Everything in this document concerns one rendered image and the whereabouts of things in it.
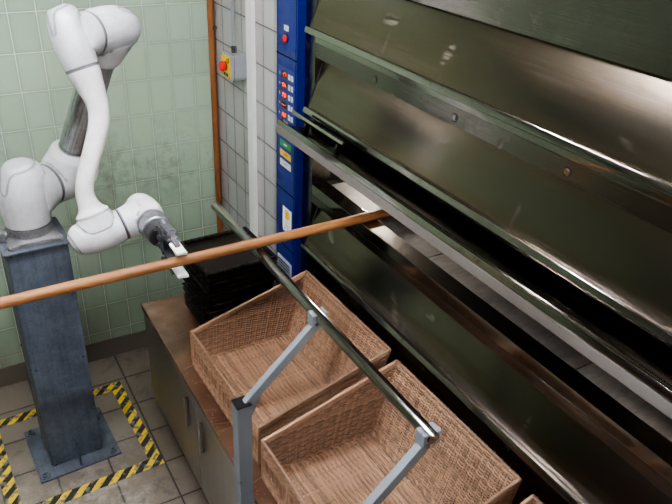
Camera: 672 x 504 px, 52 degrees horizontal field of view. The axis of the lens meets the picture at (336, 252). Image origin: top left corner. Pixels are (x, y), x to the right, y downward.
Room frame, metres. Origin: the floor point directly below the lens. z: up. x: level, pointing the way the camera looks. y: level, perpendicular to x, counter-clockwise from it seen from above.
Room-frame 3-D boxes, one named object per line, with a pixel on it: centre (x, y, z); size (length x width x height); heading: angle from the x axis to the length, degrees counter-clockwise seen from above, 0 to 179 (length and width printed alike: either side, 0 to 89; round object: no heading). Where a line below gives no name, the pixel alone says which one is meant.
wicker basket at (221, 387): (1.87, 0.15, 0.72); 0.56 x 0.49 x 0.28; 33
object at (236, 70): (2.77, 0.44, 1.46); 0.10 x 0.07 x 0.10; 32
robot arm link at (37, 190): (2.13, 1.07, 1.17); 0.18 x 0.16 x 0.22; 156
